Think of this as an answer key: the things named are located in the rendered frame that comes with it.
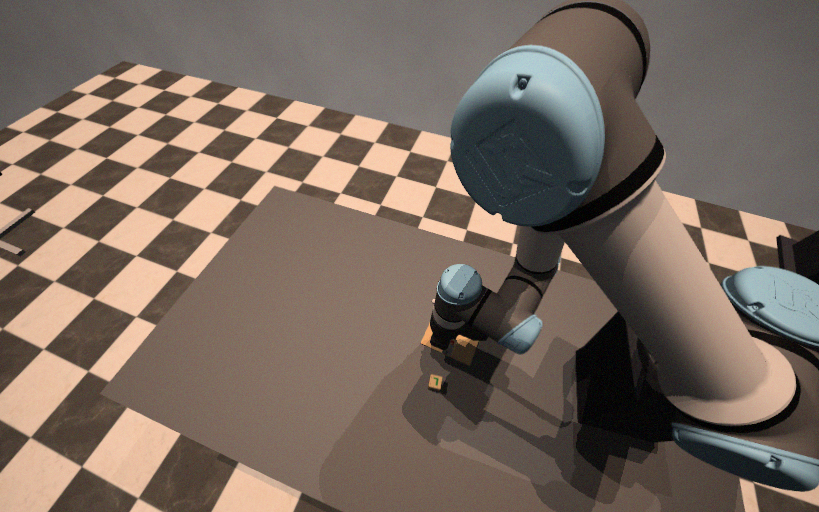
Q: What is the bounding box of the orange flat mat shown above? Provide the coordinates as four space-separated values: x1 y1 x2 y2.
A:
421 323 478 366

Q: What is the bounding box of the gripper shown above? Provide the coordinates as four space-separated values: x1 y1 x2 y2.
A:
430 299 488 356

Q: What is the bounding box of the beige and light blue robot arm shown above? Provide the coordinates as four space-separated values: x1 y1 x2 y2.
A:
435 0 819 492

